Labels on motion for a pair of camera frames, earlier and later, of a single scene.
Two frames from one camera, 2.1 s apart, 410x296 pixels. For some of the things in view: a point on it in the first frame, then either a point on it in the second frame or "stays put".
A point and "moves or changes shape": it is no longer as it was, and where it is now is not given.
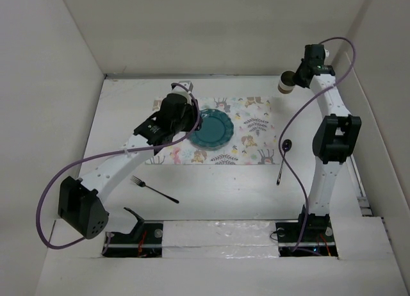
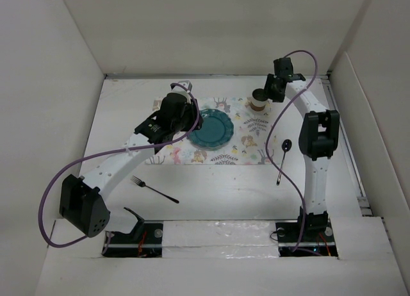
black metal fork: [140, 182] stays put
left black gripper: [191, 109] stays put
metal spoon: [287, 145] stays put
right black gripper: [298, 81] -> [277, 97]
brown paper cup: [287, 82] moves or changes shape
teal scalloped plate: [216, 131] stays put
